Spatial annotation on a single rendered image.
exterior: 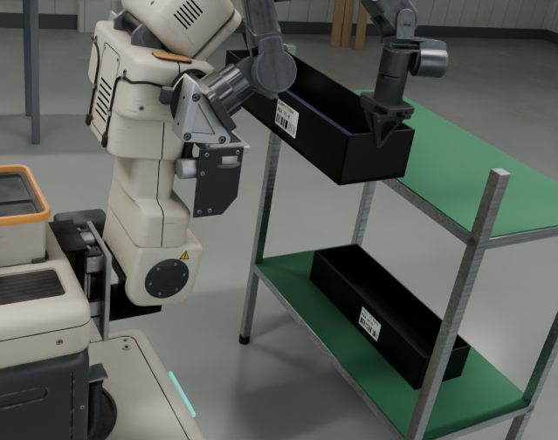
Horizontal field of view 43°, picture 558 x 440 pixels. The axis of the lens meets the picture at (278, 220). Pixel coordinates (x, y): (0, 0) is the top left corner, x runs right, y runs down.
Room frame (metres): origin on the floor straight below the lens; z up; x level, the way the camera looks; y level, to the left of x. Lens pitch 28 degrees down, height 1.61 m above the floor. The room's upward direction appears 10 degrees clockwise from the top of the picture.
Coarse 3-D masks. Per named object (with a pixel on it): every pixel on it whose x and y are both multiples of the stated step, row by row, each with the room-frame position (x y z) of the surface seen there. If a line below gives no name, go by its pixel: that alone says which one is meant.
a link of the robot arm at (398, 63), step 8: (384, 48) 1.35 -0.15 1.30; (392, 48) 1.34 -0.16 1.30; (400, 48) 1.35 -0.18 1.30; (408, 48) 1.36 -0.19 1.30; (416, 48) 1.36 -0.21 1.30; (384, 56) 1.35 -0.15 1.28; (392, 56) 1.33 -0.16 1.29; (400, 56) 1.33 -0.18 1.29; (408, 56) 1.34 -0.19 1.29; (416, 56) 1.36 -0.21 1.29; (384, 64) 1.34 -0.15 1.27; (392, 64) 1.33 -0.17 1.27; (400, 64) 1.33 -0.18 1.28; (408, 64) 1.34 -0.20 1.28; (416, 64) 1.35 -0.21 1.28; (384, 72) 1.34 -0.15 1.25; (392, 72) 1.33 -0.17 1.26; (400, 72) 1.33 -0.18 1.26
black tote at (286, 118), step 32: (256, 96) 1.64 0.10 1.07; (288, 96) 1.51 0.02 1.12; (320, 96) 1.70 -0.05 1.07; (352, 96) 1.59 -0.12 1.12; (288, 128) 1.50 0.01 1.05; (320, 128) 1.39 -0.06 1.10; (352, 128) 1.58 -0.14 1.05; (320, 160) 1.38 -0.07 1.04; (352, 160) 1.33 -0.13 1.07; (384, 160) 1.37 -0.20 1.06
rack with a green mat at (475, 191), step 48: (288, 48) 2.03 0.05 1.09; (432, 144) 1.83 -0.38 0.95; (480, 144) 1.90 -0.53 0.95; (432, 192) 1.51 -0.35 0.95; (480, 192) 1.55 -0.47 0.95; (528, 192) 1.60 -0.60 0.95; (480, 240) 1.31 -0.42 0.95; (528, 240) 1.39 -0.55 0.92; (288, 288) 1.92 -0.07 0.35; (240, 336) 2.04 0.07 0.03; (336, 336) 1.70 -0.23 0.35; (384, 384) 1.52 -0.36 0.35; (432, 384) 1.31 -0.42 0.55; (480, 384) 1.59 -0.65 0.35; (528, 384) 1.56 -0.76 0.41; (432, 432) 1.37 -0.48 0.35
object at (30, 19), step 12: (24, 0) 3.80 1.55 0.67; (36, 0) 3.44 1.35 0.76; (24, 12) 3.80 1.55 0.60; (36, 12) 3.44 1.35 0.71; (24, 24) 3.80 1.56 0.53; (36, 24) 3.44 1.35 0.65; (24, 36) 3.80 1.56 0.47; (36, 36) 3.44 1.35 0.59; (24, 48) 3.80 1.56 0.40; (36, 48) 3.44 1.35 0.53; (24, 60) 3.80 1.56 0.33; (36, 60) 3.44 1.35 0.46; (24, 72) 3.80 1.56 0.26; (36, 72) 3.44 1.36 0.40; (24, 84) 3.81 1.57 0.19; (36, 84) 3.44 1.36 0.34; (36, 96) 3.44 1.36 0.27; (36, 108) 3.44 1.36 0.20; (36, 120) 3.44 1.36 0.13; (36, 132) 3.44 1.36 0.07
